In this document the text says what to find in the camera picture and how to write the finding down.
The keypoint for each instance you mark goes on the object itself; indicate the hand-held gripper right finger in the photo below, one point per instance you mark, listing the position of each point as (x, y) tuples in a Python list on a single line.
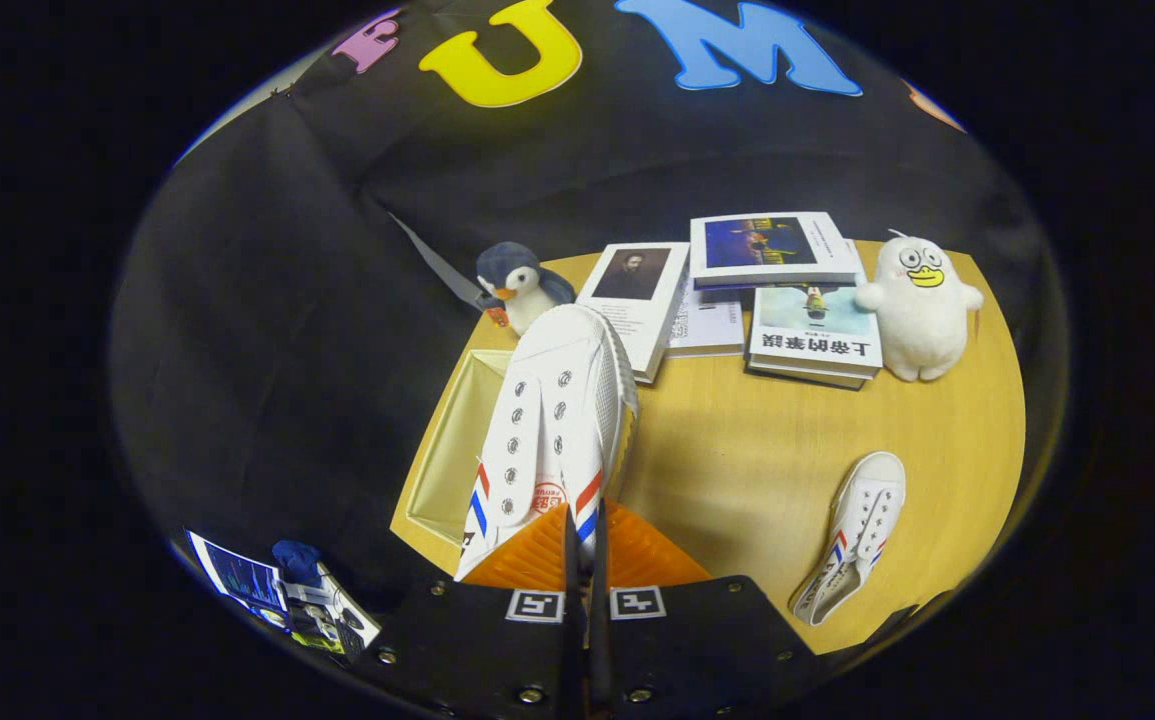
[(697, 650)]

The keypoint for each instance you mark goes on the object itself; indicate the monitor screen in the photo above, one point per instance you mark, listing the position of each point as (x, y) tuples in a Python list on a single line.
[(237, 578)]

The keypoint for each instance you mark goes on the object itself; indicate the small blue object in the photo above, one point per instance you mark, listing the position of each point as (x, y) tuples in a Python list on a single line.
[(297, 562)]

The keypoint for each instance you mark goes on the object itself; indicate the grey penguin plush toy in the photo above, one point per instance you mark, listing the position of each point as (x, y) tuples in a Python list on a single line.
[(517, 285)]

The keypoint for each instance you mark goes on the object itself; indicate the white duck plush toy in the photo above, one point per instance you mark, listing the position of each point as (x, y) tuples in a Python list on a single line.
[(922, 320)]

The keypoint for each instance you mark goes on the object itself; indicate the white paper booklet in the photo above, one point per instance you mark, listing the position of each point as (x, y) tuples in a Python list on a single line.
[(707, 325)]

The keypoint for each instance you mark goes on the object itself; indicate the white book with portrait cover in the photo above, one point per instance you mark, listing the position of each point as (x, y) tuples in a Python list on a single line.
[(637, 290)]

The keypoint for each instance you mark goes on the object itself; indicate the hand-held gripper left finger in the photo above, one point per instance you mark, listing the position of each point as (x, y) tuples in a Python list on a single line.
[(477, 650)]

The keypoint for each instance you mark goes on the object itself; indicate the white canvas shoe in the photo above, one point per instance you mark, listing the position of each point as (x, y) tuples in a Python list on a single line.
[(557, 400), (857, 530)]

